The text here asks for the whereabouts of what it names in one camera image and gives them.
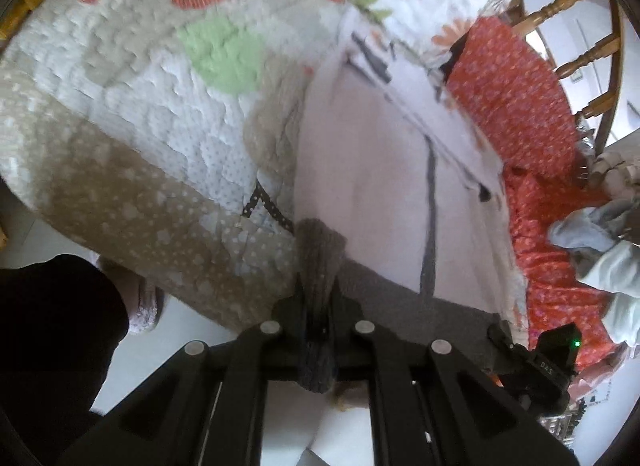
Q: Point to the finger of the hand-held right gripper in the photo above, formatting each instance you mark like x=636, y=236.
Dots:
x=501, y=338

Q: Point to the pile of light blue clothes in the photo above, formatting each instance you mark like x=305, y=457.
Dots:
x=600, y=251

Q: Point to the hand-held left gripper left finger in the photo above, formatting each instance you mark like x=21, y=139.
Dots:
x=291, y=317

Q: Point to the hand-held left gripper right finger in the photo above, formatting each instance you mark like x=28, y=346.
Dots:
x=346, y=317

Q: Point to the patchwork heart quilt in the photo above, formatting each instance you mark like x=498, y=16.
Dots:
x=130, y=135

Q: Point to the beige cloth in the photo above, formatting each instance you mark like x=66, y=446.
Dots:
x=617, y=170

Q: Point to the person's black trouser leg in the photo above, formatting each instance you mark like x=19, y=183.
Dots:
x=50, y=346

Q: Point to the white garment with grey trim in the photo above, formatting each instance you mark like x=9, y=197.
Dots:
x=370, y=185

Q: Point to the red floral cloth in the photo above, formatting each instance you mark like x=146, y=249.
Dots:
x=520, y=110

